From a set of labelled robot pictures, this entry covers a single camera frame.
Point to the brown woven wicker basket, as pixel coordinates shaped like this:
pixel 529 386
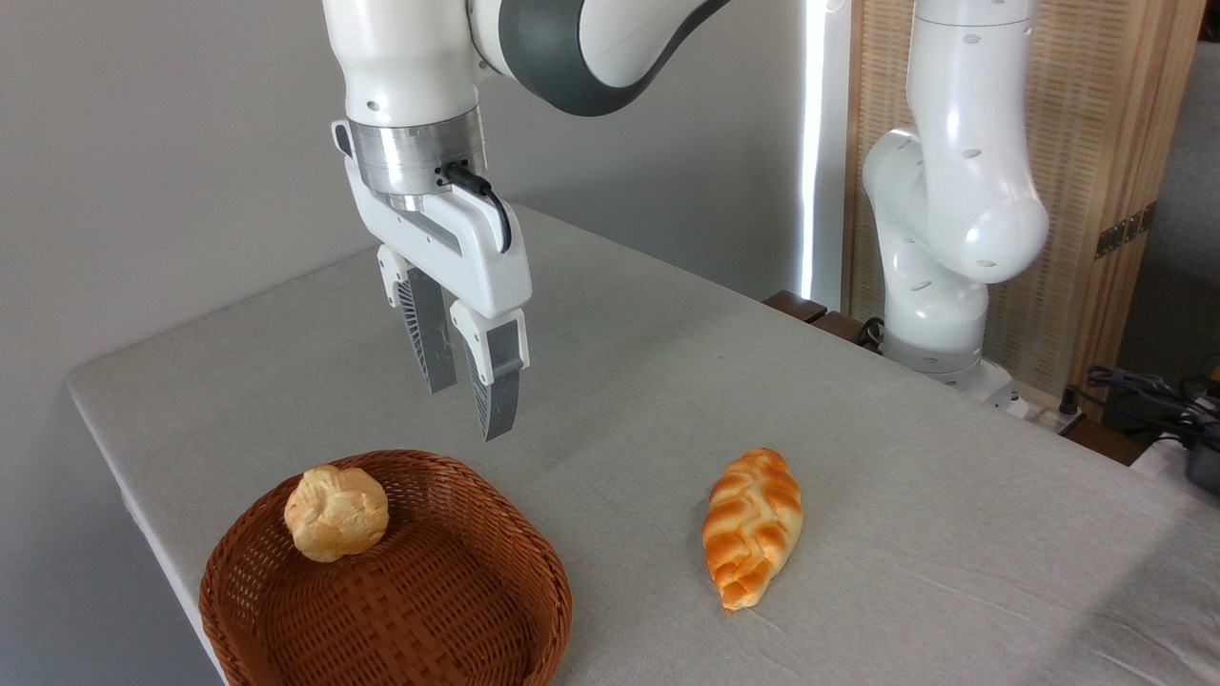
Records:
pixel 457 610

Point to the black power plug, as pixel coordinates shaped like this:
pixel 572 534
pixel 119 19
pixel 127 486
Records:
pixel 1070 410

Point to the braided golden bread loaf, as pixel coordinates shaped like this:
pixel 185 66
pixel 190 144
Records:
pixel 751 529

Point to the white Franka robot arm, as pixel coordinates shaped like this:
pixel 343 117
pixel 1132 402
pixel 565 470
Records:
pixel 953 191

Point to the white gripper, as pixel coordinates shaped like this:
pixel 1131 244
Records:
pixel 457 252

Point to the round pale bread roll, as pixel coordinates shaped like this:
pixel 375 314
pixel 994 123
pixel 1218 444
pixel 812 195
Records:
pixel 335 514

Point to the black metal hinge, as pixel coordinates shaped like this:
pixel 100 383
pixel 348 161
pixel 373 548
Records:
pixel 1125 231

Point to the grey tablecloth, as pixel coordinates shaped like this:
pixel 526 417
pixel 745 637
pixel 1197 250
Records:
pixel 858 457

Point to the dark wooden block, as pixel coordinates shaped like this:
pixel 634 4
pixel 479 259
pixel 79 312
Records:
pixel 843 326
pixel 796 305

